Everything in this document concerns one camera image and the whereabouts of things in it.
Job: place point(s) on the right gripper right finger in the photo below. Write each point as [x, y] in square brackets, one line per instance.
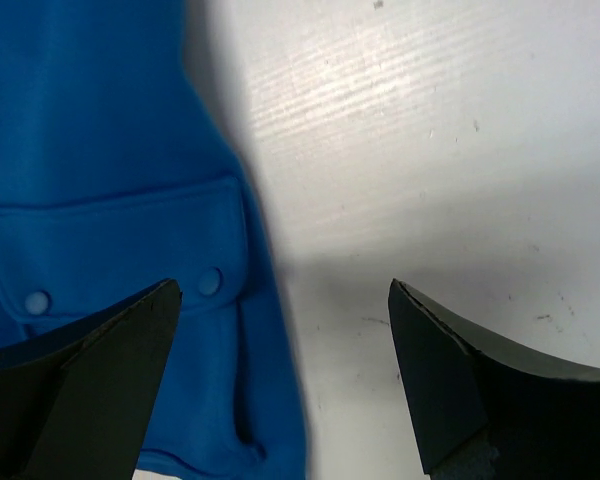
[485, 407]

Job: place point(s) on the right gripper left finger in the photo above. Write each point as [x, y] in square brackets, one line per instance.
[75, 403]

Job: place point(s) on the blue zip jacket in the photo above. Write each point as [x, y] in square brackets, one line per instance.
[113, 176]

